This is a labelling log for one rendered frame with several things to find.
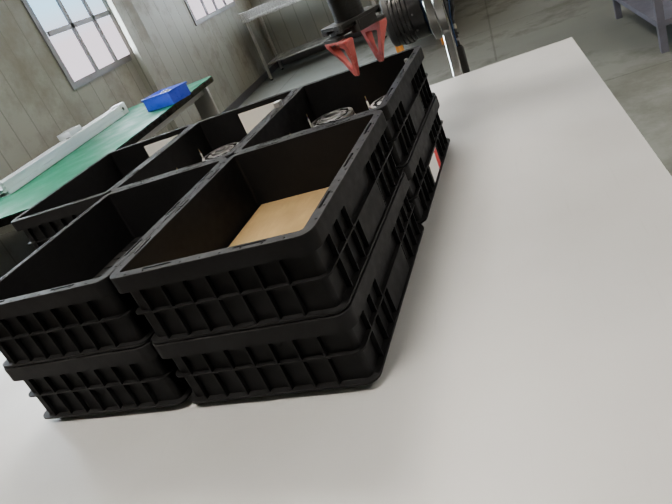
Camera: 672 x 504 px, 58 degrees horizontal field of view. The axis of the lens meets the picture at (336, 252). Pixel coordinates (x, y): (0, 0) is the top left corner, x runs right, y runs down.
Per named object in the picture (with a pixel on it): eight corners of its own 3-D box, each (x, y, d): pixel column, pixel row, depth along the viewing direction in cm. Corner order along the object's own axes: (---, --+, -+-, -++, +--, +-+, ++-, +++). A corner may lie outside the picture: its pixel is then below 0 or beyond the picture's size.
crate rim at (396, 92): (303, 95, 143) (299, 86, 142) (425, 54, 131) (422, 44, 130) (236, 166, 111) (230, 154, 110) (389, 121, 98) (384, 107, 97)
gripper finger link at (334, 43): (387, 63, 114) (368, 13, 110) (359, 80, 111) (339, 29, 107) (365, 65, 119) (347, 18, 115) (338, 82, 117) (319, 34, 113)
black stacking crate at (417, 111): (319, 133, 147) (301, 88, 142) (438, 97, 135) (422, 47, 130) (259, 211, 115) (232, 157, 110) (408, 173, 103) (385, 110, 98)
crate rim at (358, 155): (236, 166, 111) (230, 155, 110) (389, 121, 98) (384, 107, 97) (113, 296, 78) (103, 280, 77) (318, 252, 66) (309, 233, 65)
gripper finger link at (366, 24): (400, 54, 115) (383, 5, 111) (373, 71, 112) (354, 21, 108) (379, 57, 121) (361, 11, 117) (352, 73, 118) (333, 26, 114)
